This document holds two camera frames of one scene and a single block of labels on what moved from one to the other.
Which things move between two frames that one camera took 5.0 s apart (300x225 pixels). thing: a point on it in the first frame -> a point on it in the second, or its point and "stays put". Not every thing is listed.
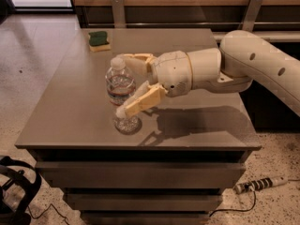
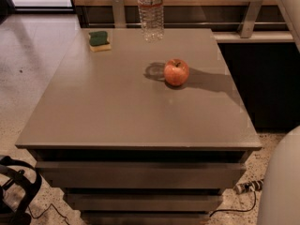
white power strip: (259, 184) stays put
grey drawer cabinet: (174, 170) stays put
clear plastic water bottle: (121, 87) -> (151, 11)
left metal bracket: (118, 11) stays put
